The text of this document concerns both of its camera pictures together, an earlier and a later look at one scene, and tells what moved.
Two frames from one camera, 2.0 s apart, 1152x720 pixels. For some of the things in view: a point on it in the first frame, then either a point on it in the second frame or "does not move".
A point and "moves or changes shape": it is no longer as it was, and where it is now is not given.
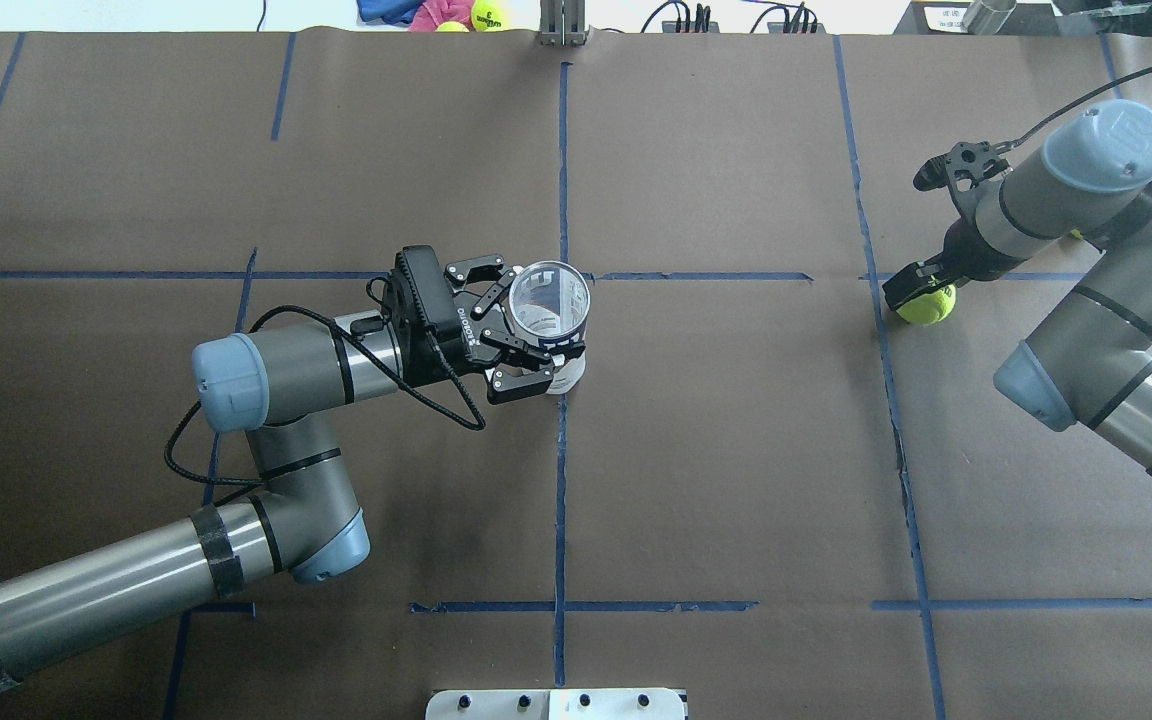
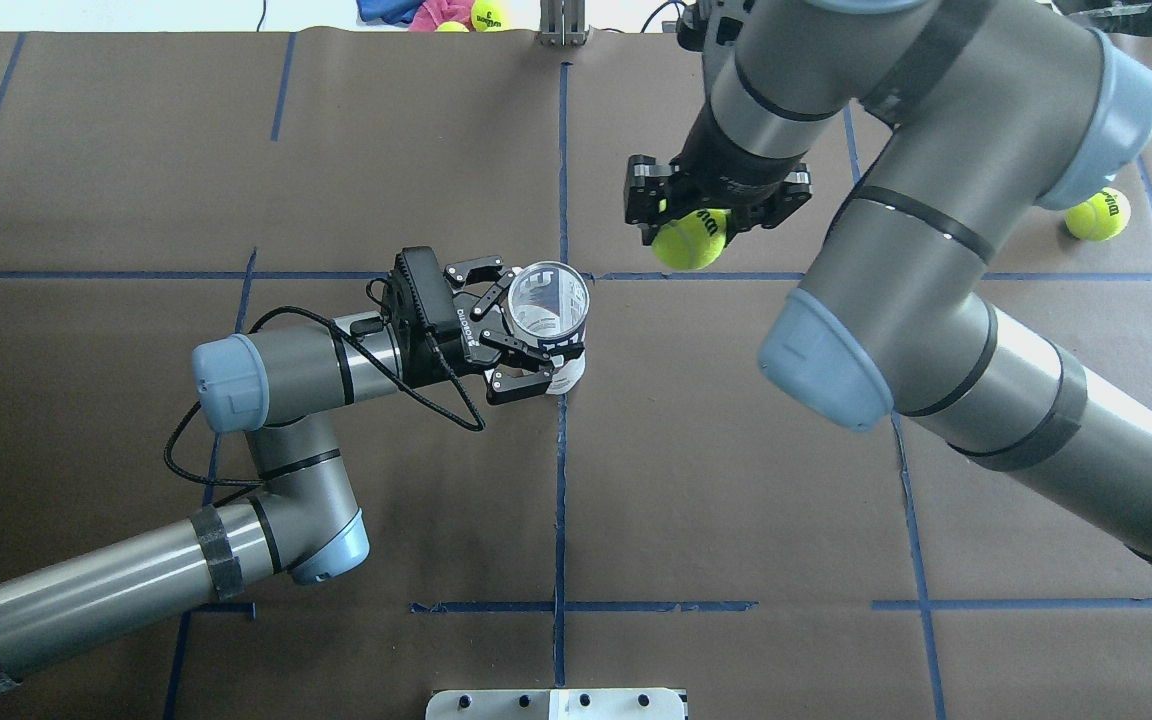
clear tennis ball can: (550, 304) does not move
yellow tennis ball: (931, 309) moves or changes shape
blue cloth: (392, 11) does not move
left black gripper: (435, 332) does not move
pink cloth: (434, 13) does not move
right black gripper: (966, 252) → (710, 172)
